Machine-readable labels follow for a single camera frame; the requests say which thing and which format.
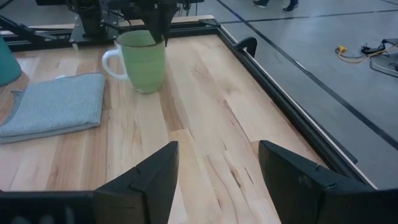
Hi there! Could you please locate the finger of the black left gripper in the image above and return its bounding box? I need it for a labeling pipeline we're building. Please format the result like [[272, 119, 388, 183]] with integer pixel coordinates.
[[162, 2, 180, 48], [141, 9, 164, 45]]

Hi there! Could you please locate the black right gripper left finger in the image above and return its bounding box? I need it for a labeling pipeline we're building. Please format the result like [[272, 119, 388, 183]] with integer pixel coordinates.
[[93, 141, 180, 224]]

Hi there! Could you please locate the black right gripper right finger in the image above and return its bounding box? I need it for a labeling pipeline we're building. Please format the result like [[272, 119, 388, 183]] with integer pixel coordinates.
[[257, 139, 398, 224]]

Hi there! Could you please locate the green mug white handle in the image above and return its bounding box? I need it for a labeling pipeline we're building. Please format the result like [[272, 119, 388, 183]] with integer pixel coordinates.
[[101, 29, 167, 95]]

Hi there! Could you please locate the walking person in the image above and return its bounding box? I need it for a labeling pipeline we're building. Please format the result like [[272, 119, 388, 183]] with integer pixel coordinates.
[[252, 0, 300, 14]]

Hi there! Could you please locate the grey-blue folded towel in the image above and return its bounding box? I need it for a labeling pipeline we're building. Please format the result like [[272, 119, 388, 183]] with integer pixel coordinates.
[[0, 72, 107, 145]]

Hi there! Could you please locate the teal cup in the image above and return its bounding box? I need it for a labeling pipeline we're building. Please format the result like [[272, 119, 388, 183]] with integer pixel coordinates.
[[0, 35, 23, 88]]

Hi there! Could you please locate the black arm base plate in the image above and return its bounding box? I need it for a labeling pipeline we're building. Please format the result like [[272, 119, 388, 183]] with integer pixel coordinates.
[[68, 18, 121, 45]]

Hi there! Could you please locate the yellow cable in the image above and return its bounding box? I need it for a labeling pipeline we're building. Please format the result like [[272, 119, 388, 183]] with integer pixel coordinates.
[[335, 43, 398, 63]]

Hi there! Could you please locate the black power strip cable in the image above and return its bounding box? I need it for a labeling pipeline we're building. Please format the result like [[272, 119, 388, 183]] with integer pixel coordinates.
[[360, 38, 398, 78]]

